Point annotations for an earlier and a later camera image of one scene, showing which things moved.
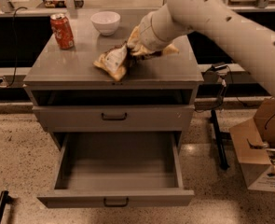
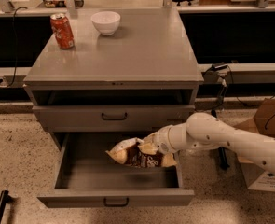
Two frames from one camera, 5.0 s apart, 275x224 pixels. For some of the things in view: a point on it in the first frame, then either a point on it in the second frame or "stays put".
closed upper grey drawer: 114,119 stays put
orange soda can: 61,31 stays put
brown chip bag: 116,62 → 129,153
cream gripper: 145,32 → 162,141
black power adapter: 214,68 stays put
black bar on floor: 5,199 stays put
